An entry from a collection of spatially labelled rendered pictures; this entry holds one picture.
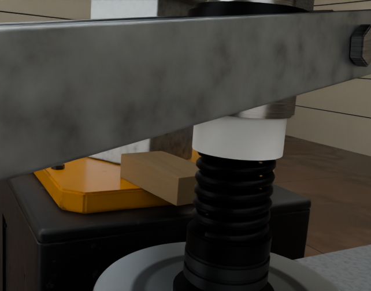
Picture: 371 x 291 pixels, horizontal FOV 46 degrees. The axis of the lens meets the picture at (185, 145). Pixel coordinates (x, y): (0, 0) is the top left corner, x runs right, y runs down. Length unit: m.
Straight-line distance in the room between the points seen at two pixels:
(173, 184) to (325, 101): 6.07
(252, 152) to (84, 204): 0.54
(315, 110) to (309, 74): 6.59
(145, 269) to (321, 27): 0.25
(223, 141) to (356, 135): 6.10
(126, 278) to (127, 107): 0.24
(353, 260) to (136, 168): 0.45
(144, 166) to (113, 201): 0.08
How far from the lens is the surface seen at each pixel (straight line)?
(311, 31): 0.29
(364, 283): 0.53
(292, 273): 0.44
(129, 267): 0.42
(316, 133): 6.86
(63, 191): 0.83
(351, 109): 6.45
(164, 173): 0.77
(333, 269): 0.54
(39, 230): 0.76
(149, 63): 0.19
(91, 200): 0.81
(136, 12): 0.98
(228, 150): 0.31
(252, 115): 0.30
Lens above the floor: 1.02
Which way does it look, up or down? 11 degrees down
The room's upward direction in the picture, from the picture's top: 4 degrees clockwise
